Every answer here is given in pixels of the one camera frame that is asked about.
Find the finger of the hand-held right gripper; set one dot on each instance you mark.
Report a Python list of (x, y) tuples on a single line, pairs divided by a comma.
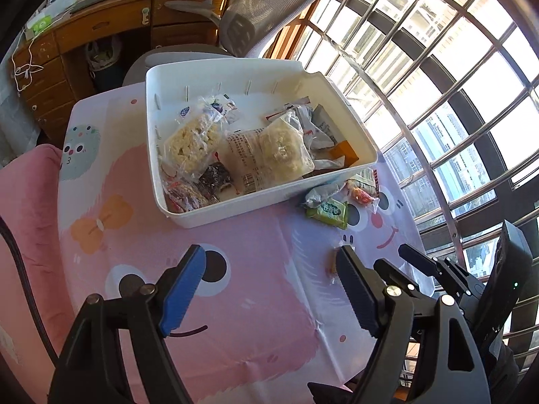
[(421, 259)]

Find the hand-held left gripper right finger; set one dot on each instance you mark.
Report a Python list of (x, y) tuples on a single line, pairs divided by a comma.
[(358, 294)]

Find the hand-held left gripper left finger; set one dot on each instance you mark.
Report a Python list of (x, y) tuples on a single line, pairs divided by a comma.
[(185, 286)]

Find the clear red-edged peanut candy packet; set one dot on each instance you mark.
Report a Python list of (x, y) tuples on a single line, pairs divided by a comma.
[(183, 195)]

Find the dark red snack packet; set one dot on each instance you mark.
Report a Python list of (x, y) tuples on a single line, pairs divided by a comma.
[(215, 179)]

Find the clear packet with printed text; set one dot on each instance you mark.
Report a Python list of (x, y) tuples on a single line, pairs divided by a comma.
[(242, 155)]

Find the clear chunky rice crisp packet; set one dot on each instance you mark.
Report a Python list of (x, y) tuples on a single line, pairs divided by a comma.
[(191, 143)]

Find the white orange oat bar packet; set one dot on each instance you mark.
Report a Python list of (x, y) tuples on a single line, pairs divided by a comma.
[(326, 128)]

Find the clear fine rice crisp packet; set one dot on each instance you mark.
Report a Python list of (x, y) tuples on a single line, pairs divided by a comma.
[(284, 147)]

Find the grey foil packets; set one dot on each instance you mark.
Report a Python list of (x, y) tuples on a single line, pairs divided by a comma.
[(306, 128)]

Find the small clear red-print packet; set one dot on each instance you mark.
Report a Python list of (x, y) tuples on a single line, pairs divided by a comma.
[(282, 112)]

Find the white plastic bin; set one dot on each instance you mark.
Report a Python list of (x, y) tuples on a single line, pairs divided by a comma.
[(261, 80)]

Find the orange yellow snack packet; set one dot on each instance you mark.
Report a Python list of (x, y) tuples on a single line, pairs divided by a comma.
[(334, 266)]

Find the cartoon printed tablecloth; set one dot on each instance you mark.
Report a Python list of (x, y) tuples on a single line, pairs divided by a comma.
[(252, 261)]

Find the red clear snack packet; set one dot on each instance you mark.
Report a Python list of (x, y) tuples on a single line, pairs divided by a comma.
[(362, 195)]

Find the green white snack packet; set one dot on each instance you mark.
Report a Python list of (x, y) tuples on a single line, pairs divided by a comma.
[(363, 176)]

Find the silver white snack packet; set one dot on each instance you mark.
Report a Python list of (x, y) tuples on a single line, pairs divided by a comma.
[(322, 191)]

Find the pink plush blanket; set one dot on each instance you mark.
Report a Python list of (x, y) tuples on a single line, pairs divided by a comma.
[(29, 202)]

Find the blueberry print snack packet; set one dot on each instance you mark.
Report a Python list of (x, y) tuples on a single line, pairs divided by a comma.
[(219, 106)]

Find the window with metal grille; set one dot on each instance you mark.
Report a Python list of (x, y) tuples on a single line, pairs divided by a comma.
[(421, 71)]

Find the trash bin with bag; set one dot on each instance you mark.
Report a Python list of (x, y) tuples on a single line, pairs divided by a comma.
[(103, 65)]

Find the wooden desk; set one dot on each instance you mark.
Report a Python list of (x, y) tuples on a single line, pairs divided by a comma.
[(84, 33)]

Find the grey mesh office chair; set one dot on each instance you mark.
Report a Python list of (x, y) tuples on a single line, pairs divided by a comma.
[(252, 12)]

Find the green white box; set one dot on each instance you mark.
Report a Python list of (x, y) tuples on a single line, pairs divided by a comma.
[(38, 25)]

